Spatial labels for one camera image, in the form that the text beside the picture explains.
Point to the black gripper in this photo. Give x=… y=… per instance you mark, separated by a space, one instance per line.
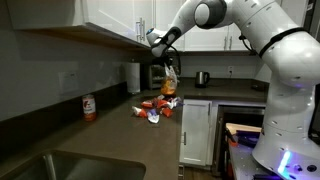
x=161 y=60

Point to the large orange snack packet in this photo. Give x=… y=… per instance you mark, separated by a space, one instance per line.
x=168 y=85

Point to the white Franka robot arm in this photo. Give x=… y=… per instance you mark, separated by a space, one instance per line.
x=286 y=66

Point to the purple white small snack packet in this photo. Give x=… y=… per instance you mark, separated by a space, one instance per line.
x=153 y=117

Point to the dark under-counter appliance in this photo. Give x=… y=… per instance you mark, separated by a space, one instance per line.
x=240 y=115

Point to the silver toaster oven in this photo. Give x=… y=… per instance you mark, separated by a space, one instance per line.
x=154 y=77

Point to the white paper towel roll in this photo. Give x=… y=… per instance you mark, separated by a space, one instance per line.
x=133 y=78

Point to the white lower cabinet door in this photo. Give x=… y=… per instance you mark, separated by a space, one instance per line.
x=196 y=133

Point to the red can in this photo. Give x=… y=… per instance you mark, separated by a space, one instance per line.
x=89 y=108

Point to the wooden board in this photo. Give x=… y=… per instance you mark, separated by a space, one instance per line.
x=243 y=127

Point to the white upper cabinet long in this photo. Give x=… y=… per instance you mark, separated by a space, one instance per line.
x=66 y=13

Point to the perforated metal robot table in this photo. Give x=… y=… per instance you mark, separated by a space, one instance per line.
x=243 y=163

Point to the steel kitchen sink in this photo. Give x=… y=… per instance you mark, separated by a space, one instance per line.
x=83 y=166

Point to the small white wall outlet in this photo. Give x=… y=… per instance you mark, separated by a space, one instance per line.
x=230 y=70

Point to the large white wall plate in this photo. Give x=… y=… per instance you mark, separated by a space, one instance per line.
x=68 y=81

